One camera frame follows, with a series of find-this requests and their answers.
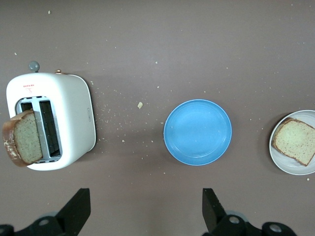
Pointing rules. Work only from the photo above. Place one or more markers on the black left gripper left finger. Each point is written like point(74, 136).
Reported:
point(73, 214)

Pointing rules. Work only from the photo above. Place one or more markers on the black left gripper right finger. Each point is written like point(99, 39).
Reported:
point(216, 218)

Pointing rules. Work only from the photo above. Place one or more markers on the brown bread slice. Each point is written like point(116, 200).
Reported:
point(25, 140)
point(295, 140)

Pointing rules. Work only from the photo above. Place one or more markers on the beige plate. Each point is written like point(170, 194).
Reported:
point(288, 167)

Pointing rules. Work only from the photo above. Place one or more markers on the blue plate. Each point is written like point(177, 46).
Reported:
point(198, 131)

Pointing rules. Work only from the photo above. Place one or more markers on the white toaster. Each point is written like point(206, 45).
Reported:
point(71, 110)

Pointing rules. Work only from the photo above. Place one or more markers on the large bread crumb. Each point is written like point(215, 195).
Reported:
point(140, 105)

